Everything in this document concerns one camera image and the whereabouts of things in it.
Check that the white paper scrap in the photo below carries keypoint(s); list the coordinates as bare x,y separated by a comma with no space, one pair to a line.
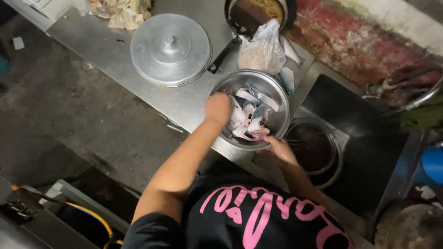
18,43

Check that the silver fish piece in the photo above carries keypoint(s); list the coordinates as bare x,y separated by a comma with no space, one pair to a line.
291,52
287,80

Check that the pile of cut fish pieces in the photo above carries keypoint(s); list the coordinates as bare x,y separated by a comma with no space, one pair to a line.
254,114

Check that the plastic bag of food scraps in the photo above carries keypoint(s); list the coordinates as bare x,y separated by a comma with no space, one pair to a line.
121,13

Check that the round aluminium pot lid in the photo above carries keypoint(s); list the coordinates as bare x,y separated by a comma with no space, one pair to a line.
170,50

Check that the person's right hand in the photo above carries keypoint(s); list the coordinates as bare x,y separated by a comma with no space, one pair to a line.
282,151

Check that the clear plastic bag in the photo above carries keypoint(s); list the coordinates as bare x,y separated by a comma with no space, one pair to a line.
262,52

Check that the black shirt with pink print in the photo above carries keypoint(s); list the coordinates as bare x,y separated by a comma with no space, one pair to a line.
249,218

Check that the metal pot with dark water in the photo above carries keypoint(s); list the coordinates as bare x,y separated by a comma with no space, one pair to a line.
311,148

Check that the green cloth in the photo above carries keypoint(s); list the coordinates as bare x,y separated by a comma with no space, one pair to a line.
424,117

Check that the round grey basin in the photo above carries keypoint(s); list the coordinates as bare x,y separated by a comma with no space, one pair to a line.
412,228

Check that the round metal bowl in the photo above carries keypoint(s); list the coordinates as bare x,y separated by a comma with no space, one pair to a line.
273,86

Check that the white plastic tray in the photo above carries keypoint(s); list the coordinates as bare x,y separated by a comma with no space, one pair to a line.
45,7

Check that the steel sink basin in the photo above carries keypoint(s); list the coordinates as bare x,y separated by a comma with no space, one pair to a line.
363,148

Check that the person's right fingers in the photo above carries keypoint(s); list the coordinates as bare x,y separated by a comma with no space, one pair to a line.
265,134

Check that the person's left hand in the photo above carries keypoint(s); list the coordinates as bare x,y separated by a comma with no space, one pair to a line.
217,108

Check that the black frying pan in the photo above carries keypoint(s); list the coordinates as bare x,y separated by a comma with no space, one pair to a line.
249,15

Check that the blue plastic container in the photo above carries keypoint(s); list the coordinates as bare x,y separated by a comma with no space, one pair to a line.
431,166

